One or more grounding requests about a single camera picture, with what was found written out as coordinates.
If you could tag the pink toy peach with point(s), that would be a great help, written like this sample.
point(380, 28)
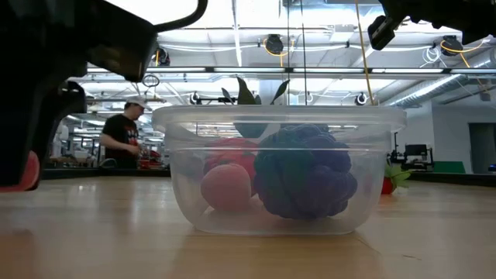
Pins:
point(33, 170)
point(226, 188)

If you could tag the clear plastic tupperware container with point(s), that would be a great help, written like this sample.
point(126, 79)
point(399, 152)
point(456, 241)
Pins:
point(279, 226)

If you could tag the person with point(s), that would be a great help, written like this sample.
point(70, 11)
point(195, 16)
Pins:
point(120, 135)

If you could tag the dark purple toy grape bunch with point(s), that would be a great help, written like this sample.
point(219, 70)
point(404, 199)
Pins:
point(306, 182)

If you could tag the red ridged toy fruit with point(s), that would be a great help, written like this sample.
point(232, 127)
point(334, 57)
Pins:
point(232, 152)

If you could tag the black background monitor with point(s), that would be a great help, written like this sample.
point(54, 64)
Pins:
point(415, 150)

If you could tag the white humanoid figure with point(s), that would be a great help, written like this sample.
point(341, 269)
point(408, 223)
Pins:
point(59, 141)

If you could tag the green panel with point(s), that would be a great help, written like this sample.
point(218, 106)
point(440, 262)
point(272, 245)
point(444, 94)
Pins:
point(449, 167)

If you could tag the silver ventilation duct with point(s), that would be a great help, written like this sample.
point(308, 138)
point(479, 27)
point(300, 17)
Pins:
point(426, 91)

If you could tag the long linear ceiling light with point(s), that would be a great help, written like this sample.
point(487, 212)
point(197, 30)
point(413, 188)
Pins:
point(248, 70)

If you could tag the red toy strawberry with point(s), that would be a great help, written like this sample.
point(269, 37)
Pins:
point(387, 187)

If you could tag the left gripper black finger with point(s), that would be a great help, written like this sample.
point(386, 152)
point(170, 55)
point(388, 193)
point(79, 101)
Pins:
point(19, 128)

